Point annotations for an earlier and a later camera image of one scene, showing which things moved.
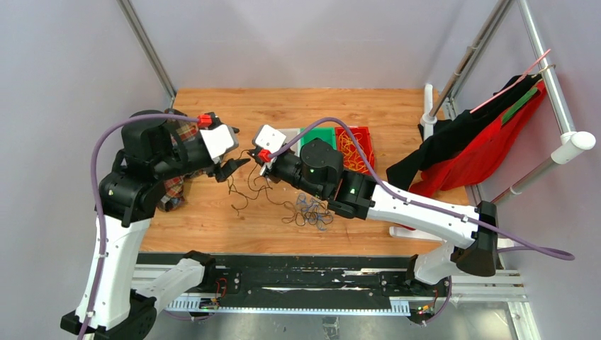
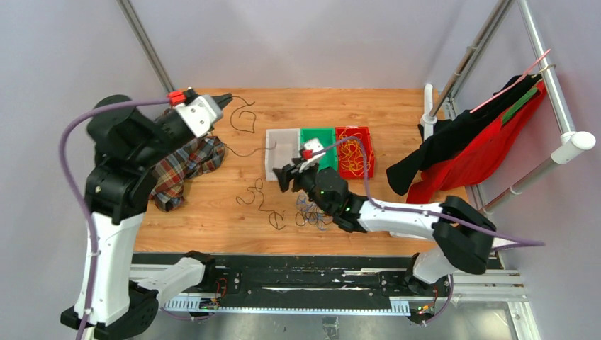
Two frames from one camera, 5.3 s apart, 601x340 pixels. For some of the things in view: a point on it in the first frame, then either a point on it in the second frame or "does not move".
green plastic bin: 327,134 does not move
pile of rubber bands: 257,190 -> 244,130
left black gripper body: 211,167 -> 169,129
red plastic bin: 354,161 does not move
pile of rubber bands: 310,210 does not move
